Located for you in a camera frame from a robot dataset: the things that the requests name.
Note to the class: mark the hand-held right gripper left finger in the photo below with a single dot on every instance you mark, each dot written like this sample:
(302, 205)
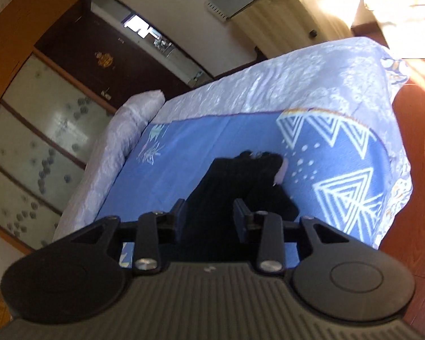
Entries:
(179, 216)

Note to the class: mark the light wooden cabinet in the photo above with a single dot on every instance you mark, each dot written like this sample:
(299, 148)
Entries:
(279, 24)

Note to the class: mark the blue printed blanket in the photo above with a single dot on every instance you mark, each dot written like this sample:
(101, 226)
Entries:
(212, 141)

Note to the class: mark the pale quilted comforter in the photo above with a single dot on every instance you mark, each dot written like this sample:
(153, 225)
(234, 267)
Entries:
(269, 78)

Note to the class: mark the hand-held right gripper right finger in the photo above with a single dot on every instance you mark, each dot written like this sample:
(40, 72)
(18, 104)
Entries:
(238, 216)

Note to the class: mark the wooden wardrobe with frosted panels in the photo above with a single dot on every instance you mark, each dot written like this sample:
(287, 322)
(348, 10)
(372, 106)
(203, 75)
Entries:
(39, 124)

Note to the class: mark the black pants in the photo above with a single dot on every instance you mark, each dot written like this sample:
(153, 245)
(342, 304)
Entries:
(230, 187)

